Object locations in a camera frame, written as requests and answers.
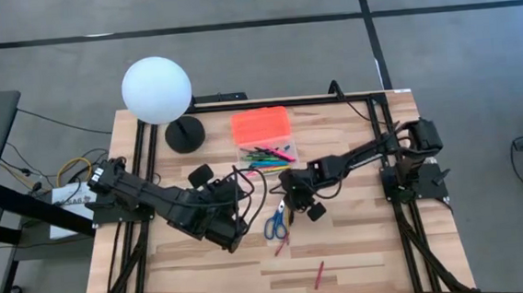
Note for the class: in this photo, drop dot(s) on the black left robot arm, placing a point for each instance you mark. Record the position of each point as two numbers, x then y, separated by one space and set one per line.
154 200

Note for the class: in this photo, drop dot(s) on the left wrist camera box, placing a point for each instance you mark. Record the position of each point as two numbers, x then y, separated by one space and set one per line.
201 175

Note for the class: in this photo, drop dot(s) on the white printed paper sheet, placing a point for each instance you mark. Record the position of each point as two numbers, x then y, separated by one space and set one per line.
64 225

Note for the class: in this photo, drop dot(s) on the light green pen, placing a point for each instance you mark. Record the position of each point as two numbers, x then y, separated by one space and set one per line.
255 157

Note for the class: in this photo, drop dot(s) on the yellow pen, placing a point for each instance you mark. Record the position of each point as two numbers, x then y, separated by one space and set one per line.
281 168

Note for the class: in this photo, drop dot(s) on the white globe lamp black base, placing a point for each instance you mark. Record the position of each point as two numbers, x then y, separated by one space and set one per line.
156 89

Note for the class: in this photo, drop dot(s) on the clear supply box orange lid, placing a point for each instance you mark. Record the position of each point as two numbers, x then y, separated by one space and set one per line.
260 123

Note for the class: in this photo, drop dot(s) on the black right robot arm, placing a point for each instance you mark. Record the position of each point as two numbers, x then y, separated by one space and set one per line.
359 156

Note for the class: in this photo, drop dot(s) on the black desk leg frame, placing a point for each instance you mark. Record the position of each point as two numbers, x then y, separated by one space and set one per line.
30 206

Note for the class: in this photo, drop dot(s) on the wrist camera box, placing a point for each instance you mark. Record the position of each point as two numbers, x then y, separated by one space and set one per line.
201 175
316 211

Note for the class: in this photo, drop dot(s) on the short black marker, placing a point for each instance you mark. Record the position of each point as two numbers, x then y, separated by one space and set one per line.
264 150

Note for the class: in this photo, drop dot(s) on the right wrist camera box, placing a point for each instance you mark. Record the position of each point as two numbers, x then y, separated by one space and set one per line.
316 211

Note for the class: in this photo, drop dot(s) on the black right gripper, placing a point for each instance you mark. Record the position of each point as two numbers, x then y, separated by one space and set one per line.
298 190

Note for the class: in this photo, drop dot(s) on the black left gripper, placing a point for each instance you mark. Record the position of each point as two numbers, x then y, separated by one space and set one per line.
227 194

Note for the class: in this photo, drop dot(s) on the red crayon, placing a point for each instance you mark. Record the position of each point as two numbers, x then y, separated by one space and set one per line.
281 246
319 275

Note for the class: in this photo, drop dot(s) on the black aluminium table frame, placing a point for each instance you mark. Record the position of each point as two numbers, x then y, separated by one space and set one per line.
286 102

